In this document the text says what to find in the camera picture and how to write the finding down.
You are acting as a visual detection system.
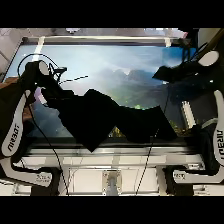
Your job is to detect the black trousers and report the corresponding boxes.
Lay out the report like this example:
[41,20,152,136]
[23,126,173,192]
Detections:
[57,88,179,153]

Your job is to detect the silver frame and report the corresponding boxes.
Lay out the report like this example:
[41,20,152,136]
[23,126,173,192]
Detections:
[0,34,224,197]

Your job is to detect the black cable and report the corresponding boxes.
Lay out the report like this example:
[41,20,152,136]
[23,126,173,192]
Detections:
[16,52,70,197]
[135,85,173,197]

